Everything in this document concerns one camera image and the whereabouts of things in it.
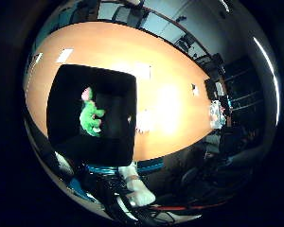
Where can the green plush dinosaur toy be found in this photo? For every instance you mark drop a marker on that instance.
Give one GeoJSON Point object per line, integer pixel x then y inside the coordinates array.
{"type": "Point", "coordinates": [90, 116]}

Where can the black tray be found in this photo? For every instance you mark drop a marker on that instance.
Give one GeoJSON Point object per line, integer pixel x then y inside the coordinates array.
{"type": "Point", "coordinates": [116, 94]}

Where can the teal table clamp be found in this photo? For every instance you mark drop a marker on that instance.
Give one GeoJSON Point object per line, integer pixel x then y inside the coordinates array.
{"type": "Point", "coordinates": [150, 166]}

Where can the small black and white marker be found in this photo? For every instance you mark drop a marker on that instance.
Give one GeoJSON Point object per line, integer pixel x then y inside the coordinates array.
{"type": "Point", "coordinates": [195, 90]}

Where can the black monitor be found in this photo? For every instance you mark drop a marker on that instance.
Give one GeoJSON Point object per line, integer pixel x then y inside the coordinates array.
{"type": "Point", "coordinates": [210, 88]}

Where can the clear box of clutter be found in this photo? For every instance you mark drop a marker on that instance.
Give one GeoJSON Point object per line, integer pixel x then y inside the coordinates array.
{"type": "Point", "coordinates": [217, 115]}

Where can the black office chair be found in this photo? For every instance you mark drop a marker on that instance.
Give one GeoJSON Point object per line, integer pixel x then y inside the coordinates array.
{"type": "Point", "coordinates": [189, 176]}

